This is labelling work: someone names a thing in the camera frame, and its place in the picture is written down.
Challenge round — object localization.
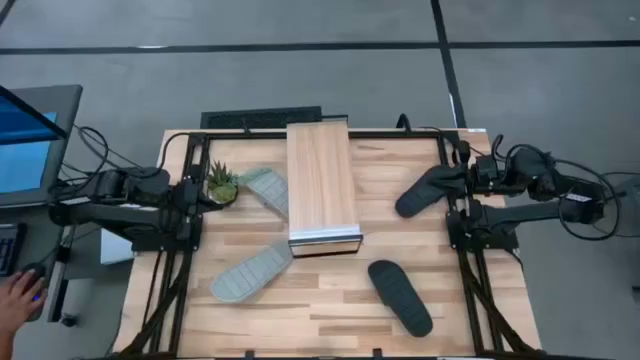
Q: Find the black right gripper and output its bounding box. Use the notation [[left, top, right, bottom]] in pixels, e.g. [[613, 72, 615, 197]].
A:
[[448, 153, 500, 196]]

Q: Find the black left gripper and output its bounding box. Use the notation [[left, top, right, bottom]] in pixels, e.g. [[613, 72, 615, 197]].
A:
[[173, 178, 225, 242]]

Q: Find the black slide sandal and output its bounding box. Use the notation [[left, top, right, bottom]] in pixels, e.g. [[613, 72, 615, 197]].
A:
[[394, 164, 470, 220], [367, 259, 435, 339]]

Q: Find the grey slide sandal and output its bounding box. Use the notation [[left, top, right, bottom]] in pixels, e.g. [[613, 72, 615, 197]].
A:
[[236, 166, 291, 221], [209, 241, 295, 305]]

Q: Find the wooden shelf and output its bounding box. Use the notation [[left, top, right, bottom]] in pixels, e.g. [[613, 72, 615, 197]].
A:
[[285, 119, 364, 259]]

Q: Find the green succulent in pot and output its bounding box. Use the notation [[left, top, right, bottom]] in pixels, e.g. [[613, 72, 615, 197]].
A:
[[206, 159, 240, 206]]

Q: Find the white box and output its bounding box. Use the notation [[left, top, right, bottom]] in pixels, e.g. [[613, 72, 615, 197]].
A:
[[99, 228, 136, 266]]

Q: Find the black keyboard behind table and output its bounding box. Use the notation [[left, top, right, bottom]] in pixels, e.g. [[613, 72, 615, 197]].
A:
[[199, 105, 324, 130]]

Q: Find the grey desk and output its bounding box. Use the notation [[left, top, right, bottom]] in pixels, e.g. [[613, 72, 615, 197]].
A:
[[0, 203, 71, 325]]

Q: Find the black desk leg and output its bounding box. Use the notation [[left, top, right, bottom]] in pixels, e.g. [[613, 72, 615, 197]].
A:
[[48, 244, 71, 324]]

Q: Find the black computer mouse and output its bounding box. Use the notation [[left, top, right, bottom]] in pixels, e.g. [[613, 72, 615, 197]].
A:
[[20, 261, 48, 322]]

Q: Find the dark grey equipment stand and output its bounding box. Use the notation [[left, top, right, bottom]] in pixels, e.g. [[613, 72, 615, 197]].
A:
[[602, 172, 640, 239]]

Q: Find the grey-framed computer monitor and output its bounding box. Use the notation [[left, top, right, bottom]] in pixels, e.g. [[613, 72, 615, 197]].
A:
[[0, 83, 84, 209]]

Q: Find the person's hand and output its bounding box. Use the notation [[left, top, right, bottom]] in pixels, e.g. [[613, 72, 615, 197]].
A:
[[0, 268, 49, 337]]

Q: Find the black-edged computer screen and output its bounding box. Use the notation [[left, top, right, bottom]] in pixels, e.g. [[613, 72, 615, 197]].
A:
[[0, 83, 70, 147]]

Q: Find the black cable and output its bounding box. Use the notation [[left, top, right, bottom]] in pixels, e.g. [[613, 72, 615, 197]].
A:
[[59, 124, 192, 192], [396, 113, 454, 139]]

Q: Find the black aluminium table frame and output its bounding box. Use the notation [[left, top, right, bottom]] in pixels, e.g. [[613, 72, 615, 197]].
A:
[[117, 128, 546, 360]]

